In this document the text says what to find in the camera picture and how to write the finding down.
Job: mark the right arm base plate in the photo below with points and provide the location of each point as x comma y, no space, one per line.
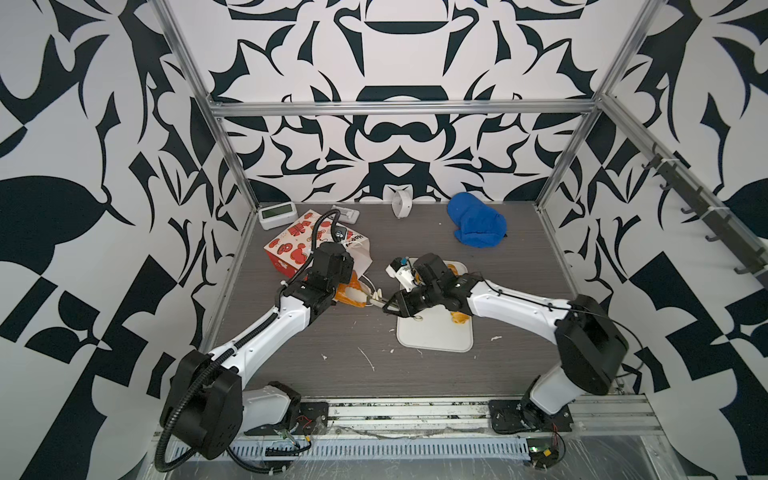
509,417

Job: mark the white digital clock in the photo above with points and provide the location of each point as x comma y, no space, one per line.
278,215

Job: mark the blue cap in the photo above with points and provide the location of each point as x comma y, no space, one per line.
477,224

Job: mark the white plastic tray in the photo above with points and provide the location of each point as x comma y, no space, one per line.
428,329

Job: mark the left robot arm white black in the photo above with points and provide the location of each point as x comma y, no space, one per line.
207,407

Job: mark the grey wall hook rail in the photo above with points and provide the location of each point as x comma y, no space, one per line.
702,204

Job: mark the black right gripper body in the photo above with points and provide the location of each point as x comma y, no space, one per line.
422,296

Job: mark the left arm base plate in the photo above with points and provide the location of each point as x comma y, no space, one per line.
306,418

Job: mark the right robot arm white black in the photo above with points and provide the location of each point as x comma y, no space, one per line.
591,348

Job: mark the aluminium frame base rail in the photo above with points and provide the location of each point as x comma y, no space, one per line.
443,427

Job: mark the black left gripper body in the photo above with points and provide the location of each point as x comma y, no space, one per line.
344,275

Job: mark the brown triangular fake pastry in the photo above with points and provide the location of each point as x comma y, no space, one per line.
353,293

